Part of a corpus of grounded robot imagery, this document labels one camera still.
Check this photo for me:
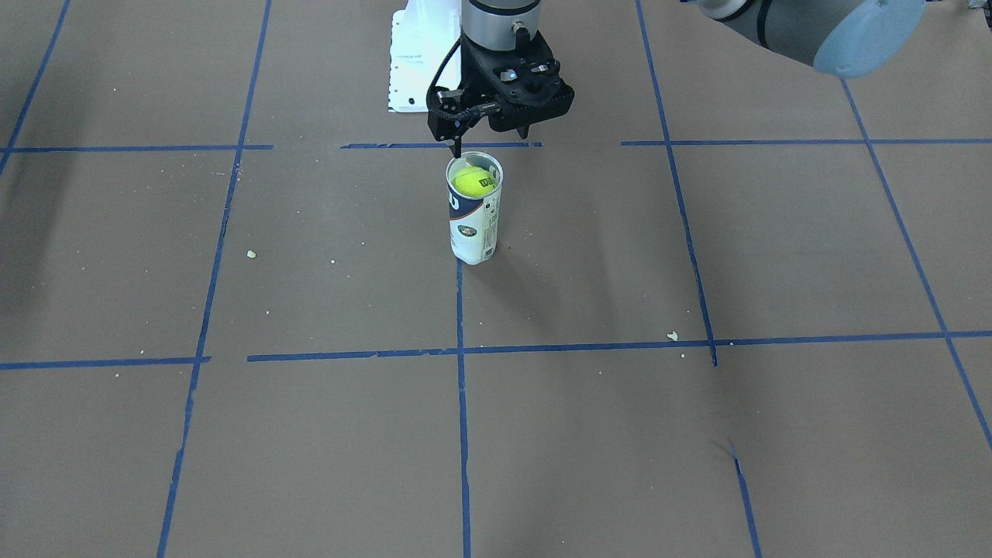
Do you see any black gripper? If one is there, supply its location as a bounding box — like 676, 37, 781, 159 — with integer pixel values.
451, 32, 575, 159

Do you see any yellow tennis ball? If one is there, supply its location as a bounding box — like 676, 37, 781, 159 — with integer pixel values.
451, 166, 498, 198

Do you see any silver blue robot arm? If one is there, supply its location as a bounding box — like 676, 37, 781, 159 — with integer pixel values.
424, 1, 927, 157

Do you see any clear tennis ball can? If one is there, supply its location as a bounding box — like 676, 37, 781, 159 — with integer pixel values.
446, 151, 504, 265

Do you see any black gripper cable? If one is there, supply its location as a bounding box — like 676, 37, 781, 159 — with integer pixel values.
426, 39, 464, 109

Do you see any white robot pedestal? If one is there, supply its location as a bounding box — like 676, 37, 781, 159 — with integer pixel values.
387, 1, 461, 113

